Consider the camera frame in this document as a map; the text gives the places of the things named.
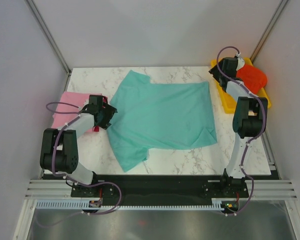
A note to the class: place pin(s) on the aluminium corner post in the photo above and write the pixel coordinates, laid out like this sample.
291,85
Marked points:
269,28
48,35

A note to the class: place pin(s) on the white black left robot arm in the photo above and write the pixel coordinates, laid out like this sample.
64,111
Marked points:
59,149

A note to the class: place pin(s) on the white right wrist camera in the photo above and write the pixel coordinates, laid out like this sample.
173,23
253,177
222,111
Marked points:
240,61

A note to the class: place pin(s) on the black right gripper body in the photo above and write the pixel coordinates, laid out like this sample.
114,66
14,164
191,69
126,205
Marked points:
220,63

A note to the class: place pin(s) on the white slotted cable duct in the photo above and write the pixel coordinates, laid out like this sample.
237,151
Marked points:
89,205

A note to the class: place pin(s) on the pink folded t shirt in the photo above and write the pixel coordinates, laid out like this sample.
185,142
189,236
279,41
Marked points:
76,101

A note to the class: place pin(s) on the aluminium frame rail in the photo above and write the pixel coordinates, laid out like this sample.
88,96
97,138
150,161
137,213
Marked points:
263,190

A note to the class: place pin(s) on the teal t shirt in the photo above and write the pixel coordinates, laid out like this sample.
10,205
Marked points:
169,116

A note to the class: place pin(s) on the right aluminium corner post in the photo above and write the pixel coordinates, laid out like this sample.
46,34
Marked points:
269,28

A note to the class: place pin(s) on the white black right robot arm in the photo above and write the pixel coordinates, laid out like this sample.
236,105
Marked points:
249,119

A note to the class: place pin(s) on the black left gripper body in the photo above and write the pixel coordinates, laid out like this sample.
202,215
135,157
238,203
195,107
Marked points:
100,111

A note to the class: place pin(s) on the crimson folded t shirt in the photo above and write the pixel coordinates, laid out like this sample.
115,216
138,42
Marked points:
96,128

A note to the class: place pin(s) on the left aluminium corner post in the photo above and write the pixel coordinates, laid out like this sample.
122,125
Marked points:
48,35

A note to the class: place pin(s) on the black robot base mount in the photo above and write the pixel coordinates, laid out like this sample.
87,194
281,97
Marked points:
162,190

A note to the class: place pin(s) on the orange t shirt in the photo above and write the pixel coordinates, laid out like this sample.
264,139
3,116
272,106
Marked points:
253,78

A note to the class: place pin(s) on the yellow plastic tray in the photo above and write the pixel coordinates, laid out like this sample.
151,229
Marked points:
229,104

